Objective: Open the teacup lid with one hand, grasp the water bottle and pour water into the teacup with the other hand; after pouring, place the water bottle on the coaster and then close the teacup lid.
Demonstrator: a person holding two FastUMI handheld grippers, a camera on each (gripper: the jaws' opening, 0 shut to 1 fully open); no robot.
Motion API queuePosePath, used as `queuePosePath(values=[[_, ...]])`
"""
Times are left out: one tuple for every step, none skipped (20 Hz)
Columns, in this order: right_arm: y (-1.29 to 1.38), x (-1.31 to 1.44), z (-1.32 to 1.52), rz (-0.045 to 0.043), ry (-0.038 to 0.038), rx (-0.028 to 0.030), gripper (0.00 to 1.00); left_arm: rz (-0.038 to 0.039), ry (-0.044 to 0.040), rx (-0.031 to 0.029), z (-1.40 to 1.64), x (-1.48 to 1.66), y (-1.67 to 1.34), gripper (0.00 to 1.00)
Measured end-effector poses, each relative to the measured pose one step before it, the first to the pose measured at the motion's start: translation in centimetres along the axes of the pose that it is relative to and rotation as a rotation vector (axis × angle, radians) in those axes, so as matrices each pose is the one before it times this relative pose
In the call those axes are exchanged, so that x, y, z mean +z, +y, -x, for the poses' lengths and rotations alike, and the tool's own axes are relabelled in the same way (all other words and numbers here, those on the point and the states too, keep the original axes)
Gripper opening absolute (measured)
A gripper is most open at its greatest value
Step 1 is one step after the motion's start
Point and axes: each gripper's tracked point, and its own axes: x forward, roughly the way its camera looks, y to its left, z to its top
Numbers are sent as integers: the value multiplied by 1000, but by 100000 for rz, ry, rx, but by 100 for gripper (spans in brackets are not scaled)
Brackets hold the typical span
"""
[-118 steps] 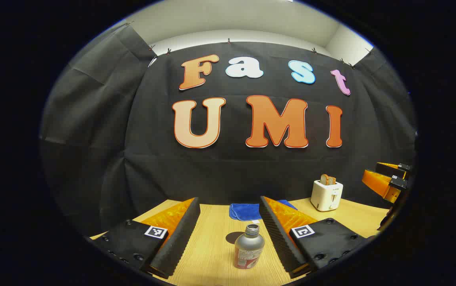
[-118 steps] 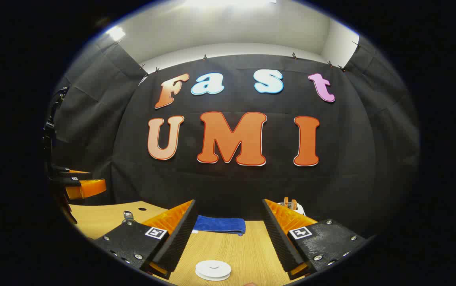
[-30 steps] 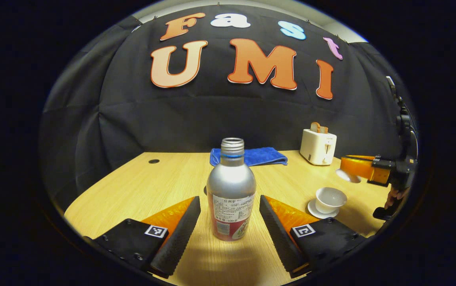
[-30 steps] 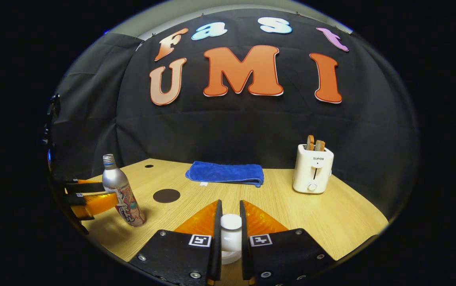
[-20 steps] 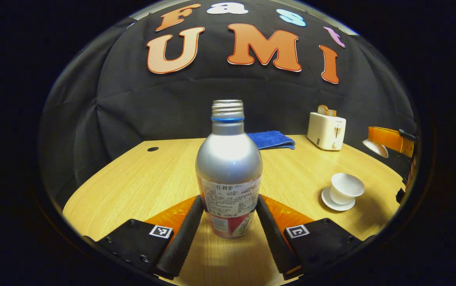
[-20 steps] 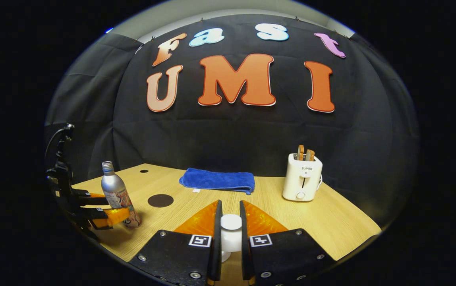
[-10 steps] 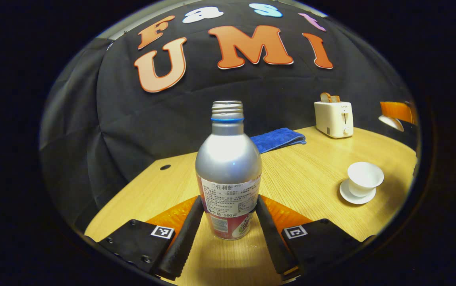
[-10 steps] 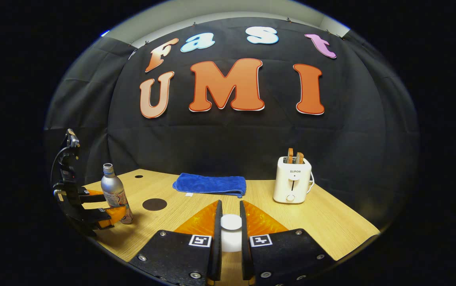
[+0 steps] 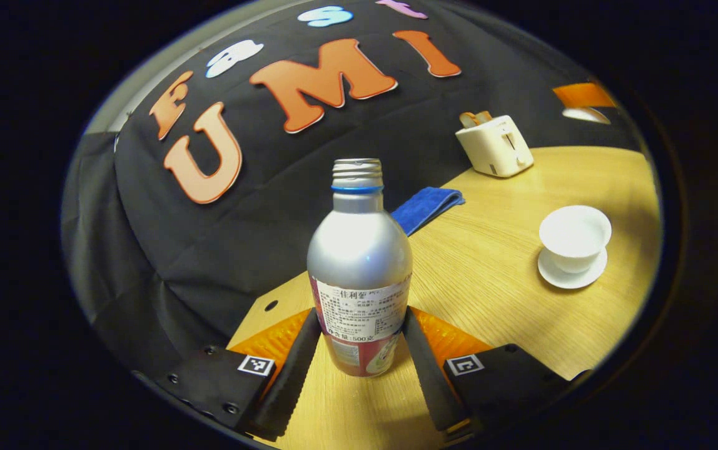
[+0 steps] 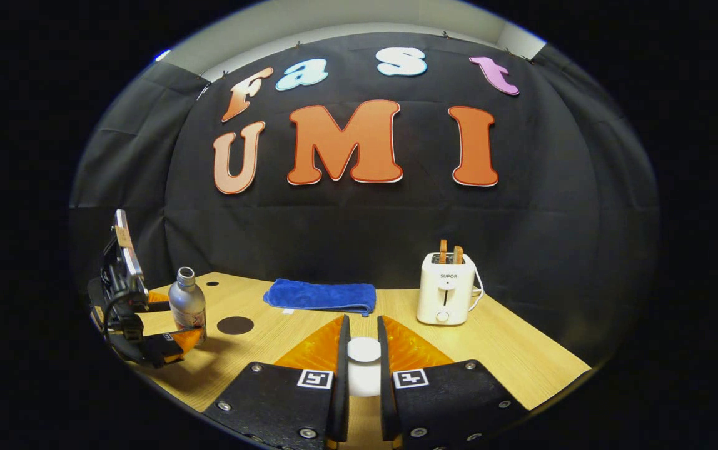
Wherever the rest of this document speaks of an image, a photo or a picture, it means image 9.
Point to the blue folded towel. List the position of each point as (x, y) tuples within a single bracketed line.
[(424, 206)]

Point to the silver water bottle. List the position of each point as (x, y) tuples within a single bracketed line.
[(359, 262)]

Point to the white teacup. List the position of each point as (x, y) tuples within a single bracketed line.
[(575, 234)]

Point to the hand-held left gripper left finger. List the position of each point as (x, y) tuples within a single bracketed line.
[(296, 375)]

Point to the black backdrop cloth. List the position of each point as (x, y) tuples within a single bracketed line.
[(209, 250)]

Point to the white saucer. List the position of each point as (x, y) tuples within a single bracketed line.
[(571, 280)]

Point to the toast slice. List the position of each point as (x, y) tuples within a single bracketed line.
[(468, 119), (484, 115)]

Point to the white toaster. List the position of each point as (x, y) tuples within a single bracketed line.
[(496, 150)]

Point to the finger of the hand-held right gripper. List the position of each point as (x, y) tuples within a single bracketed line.
[(584, 95)]

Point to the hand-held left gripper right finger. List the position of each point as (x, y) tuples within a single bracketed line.
[(428, 381)]

